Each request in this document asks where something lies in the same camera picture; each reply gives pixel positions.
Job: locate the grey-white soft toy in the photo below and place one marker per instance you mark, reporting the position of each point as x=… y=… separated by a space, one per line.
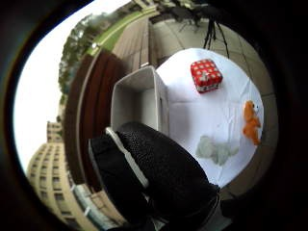
x=216 y=150

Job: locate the white tablecloth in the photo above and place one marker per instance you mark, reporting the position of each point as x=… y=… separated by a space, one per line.
x=205 y=118

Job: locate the white open storage box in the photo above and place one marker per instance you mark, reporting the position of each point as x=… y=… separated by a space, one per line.
x=138 y=96

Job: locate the brown wooden fence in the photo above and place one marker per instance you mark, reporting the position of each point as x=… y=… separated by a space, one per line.
x=93 y=106

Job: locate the orange soft toy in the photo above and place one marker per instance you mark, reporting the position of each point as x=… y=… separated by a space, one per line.
x=251 y=123

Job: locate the red white-dotted gift box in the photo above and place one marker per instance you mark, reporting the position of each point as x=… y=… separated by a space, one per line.
x=206 y=76

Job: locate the beige multi-storey building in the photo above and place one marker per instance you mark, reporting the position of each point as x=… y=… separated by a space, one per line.
x=51 y=179

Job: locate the black tripod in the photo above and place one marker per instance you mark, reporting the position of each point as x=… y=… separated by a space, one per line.
x=211 y=32

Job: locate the green trees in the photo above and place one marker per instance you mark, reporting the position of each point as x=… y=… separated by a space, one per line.
x=75 y=45

